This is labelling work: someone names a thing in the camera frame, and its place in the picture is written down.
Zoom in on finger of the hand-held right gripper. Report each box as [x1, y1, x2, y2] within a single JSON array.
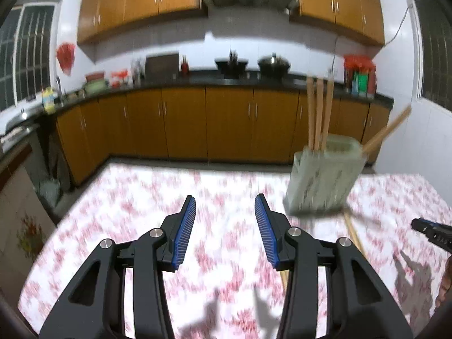
[[410, 218, 452, 255]]

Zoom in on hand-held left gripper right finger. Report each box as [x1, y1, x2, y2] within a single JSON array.
[[254, 194, 414, 339]]

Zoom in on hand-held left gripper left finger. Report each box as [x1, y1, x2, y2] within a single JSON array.
[[40, 195, 197, 339]]

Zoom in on green perforated utensil holder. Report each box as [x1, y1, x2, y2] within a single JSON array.
[[282, 134, 368, 218]]

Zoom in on person's right hand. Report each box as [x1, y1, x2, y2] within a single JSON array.
[[435, 263, 452, 309]]

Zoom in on floral tablecloth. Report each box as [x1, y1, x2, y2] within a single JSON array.
[[18, 162, 452, 339]]

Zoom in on wooden lower cabinets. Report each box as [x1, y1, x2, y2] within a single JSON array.
[[55, 85, 392, 188]]

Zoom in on wooden cabinets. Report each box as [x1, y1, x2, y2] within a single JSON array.
[[55, 85, 392, 188], [77, 0, 209, 46], [290, 0, 385, 46]]

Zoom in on white plastic bag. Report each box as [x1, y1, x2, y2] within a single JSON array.
[[37, 178, 62, 207]]

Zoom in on black kitchen countertop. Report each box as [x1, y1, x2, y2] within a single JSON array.
[[0, 71, 394, 138]]

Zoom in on green box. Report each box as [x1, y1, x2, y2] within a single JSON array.
[[351, 72, 368, 94]]

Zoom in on black pot with lid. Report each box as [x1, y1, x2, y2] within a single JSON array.
[[258, 54, 291, 76]]

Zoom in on dark cutting board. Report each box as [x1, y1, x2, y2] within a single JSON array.
[[145, 53, 180, 79]]

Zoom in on glass jar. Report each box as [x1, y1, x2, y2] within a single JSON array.
[[131, 59, 145, 82]]

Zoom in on black wok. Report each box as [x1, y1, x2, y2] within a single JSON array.
[[215, 51, 248, 78]]

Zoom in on bottles with red caps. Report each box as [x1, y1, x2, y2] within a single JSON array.
[[343, 55, 377, 97]]

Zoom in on green basin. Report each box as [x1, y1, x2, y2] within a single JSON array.
[[83, 79, 109, 94]]

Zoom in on large barred window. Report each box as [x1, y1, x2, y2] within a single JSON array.
[[411, 0, 452, 114]]

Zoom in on yellow detergent bottle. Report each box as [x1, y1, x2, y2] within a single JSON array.
[[42, 88, 57, 114]]

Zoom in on metal faucet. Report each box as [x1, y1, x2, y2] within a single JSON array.
[[56, 76, 66, 107]]

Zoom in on steel sink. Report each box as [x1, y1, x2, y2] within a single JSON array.
[[0, 111, 40, 142]]

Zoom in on red plastic bag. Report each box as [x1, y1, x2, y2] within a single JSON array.
[[56, 42, 76, 76]]

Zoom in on wooden upper cabinets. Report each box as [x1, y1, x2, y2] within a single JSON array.
[[77, 0, 209, 46], [290, 0, 385, 46]]

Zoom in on white power cable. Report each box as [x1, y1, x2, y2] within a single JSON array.
[[331, 35, 340, 75]]

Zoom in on white wall cable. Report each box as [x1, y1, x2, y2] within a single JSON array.
[[385, 5, 414, 46]]

